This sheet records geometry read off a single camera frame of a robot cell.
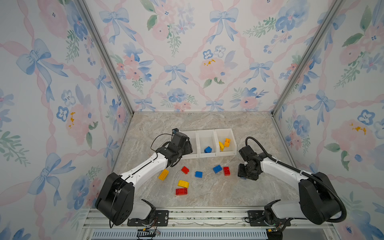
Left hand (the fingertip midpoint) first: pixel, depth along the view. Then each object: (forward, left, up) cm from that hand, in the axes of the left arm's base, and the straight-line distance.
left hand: (188, 144), depth 86 cm
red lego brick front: (-22, +3, -12) cm, 26 cm away
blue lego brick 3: (+4, -12, -12) cm, 18 cm away
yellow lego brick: (-18, +3, -12) cm, 22 cm away
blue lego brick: (-11, -7, -15) cm, 20 cm away
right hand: (-12, -31, -12) cm, 36 cm away
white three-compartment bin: (+8, -13, -10) cm, 18 cm away
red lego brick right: (-10, -23, -13) cm, 28 cm away
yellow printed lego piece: (+9, -25, -10) cm, 29 cm away
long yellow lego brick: (-13, +14, -12) cm, 23 cm away
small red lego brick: (-9, +2, -13) cm, 16 cm away
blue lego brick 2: (-9, -18, -13) cm, 23 cm away
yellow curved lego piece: (+6, -21, -10) cm, 24 cm away
